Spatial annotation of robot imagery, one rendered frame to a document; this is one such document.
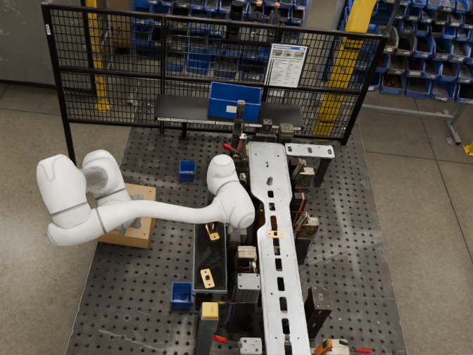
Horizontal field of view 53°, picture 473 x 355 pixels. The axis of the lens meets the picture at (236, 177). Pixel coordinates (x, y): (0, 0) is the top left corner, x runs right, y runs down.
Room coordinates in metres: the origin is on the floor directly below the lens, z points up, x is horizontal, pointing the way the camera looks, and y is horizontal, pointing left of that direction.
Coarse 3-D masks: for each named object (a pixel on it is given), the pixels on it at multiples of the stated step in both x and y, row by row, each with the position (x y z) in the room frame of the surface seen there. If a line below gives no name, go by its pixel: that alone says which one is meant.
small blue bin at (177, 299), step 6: (174, 282) 1.20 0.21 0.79; (180, 282) 1.20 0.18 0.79; (186, 282) 1.21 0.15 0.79; (174, 288) 1.19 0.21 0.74; (180, 288) 1.20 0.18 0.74; (186, 288) 1.20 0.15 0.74; (174, 294) 1.18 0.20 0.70; (180, 294) 1.19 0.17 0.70; (186, 294) 1.19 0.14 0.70; (174, 300) 1.15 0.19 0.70; (180, 300) 1.16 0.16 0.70; (186, 300) 1.16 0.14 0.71; (174, 306) 1.10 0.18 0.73; (180, 306) 1.11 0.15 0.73; (186, 306) 1.11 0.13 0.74
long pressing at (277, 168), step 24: (264, 144) 2.07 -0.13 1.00; (264, 168) 1.87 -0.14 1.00; (288, 168) 1.91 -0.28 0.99; (264, 192) 1.70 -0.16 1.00; (288, 192) 1.73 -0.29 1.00; (264, 216) 1.54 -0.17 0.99; (288, 216) 1.56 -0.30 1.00; (264, 240) 1.39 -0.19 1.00; (288, 240) 1.41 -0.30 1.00; (264, 264) 1.25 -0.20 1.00; (288, 264) 1.28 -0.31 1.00; (264, 288) 1.12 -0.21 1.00; (288, 288) 1.15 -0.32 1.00; (264, 312) 1.01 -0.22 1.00; (288, 312) 1.03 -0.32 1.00; (264, 336) 0.91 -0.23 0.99
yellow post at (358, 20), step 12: (360, 0) 2.54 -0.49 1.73; (372, 0) 2.55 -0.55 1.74; (360, 12) 2.54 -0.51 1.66; (348, 24) 2.59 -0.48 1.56; (360, 24) 2.55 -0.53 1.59; (336, 60) 2.60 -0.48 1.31; (336, 72) 2.54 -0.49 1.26; (336, 84) 2.54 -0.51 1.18; (324, 96) 2.60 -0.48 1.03; (336, 96) 2.55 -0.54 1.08; (324, 108) 2.54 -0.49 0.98; (336, 108) 2.55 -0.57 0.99; (324, 120) 2.54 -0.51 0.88; (324, 132) 2.55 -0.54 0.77
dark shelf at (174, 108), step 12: (168, 96) 2.31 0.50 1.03; (180, 96) 2.33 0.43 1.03; (192, 96) 2.35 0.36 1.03; (156, 108) 2.18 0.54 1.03; (168, 108) 2.20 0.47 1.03; (180, 108) 2.22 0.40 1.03; (192, 108) 2.24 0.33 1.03; (204, 108) 2.26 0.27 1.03; (264, 108) 2.36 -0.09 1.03; (276, 108) 2.38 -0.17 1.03; (288, 108) 2.40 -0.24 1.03; (300, 108) 2.43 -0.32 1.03; (168, 120) 2.12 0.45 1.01; (180, 120) 2.13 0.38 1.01; (192, 120) 2.14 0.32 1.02; (204, 120) 2.15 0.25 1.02; (216, 120) 2.17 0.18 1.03; (228, 120) 2.19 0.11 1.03; (276, 120) 2.27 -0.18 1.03; (288, 120) 2.29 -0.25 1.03; (300, 120) 2.31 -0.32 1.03
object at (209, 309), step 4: (204, 304) 0.91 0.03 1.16; (208, 304) 0.91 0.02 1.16; (212, 304) 0.92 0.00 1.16; (216, 304) 0.92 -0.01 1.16; (204, 308) 0.90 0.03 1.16; (208, 308) 0.90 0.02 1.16; (212, 308) 0.90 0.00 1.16; (216, 308) 0.91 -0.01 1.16; (204, 312) 0.88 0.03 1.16; (208, 312) 0.88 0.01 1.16; (212, 312) 0.88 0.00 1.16; (216, 312) 0.89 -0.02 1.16; (204, 316) 0.86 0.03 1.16; (208, 316) 0.87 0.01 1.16; (212, 316) 0.87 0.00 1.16; (216, 316) 0.87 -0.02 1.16
